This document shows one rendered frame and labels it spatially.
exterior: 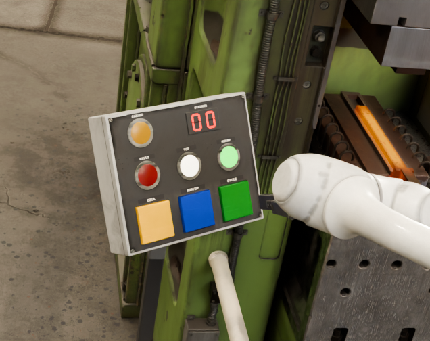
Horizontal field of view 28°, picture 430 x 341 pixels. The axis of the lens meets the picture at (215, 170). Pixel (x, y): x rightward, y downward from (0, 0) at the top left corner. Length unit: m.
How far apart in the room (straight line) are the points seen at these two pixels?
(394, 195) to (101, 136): 0.60
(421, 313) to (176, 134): 0.91
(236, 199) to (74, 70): 2.89
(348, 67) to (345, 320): 0.72
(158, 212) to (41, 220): 1.74
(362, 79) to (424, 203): 1.15
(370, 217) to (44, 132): 2.89
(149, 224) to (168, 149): 0.16
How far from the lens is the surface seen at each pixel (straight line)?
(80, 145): 3.91
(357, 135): 2.21
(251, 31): 1.95
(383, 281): 2.19
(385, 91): 2.53
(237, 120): 1.81
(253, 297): 2.39
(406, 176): 2.03
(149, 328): 2.08
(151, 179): 1.69
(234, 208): 1.80
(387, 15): 1.87
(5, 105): 4.20
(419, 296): 2.27
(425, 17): 1.90
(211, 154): 1.77
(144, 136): 1.68
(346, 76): 2.47
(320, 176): 1.28
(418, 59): 1.94
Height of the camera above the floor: 1.99
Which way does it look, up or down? 31 degrees down
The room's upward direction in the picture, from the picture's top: 10 degrees clockwise
